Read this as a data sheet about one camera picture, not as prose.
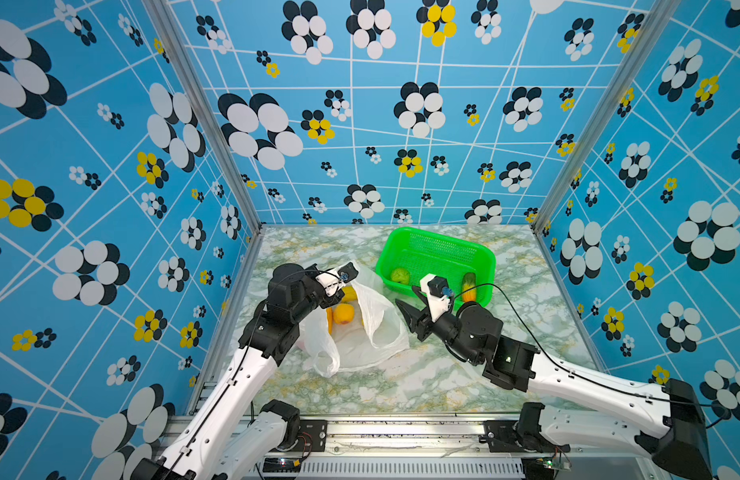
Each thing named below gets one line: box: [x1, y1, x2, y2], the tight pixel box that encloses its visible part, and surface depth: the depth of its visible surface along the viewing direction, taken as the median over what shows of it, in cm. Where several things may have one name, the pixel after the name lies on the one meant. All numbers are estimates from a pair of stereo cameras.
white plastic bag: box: [299, 262, 410, 378], surface depth 72 cm
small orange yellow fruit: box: [333, 303, 355, 325], surface depth 91 cm
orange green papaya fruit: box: [462, 272, 477, 302], surface depth 100 cm
